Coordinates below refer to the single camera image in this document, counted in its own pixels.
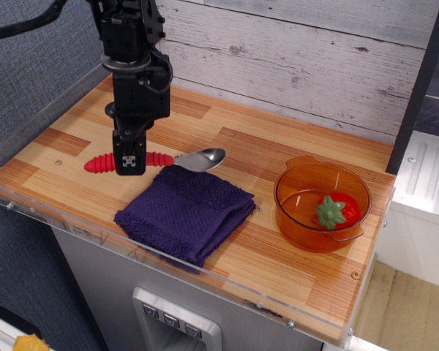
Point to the grey toy fridge cabinet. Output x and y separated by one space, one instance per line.
108 280

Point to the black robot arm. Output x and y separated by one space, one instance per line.
128 29

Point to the purple folded cloth napkin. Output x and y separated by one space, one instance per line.
186 215

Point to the clear acrylic left guard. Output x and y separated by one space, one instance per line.
28 110

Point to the red toy strawberry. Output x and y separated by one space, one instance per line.
336 211

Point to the orange transparent plastic pot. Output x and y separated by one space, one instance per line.
297 192

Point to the silver dispenser button panel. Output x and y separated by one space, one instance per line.
168 326

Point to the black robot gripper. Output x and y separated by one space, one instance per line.
141 92

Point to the black right vertical post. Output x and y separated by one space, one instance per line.
417 96

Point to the red handled metal spoon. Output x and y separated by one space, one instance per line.
199 161

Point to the yellow object at corner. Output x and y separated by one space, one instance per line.
30 343

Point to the white toy sink drainboard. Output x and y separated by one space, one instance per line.
417 181

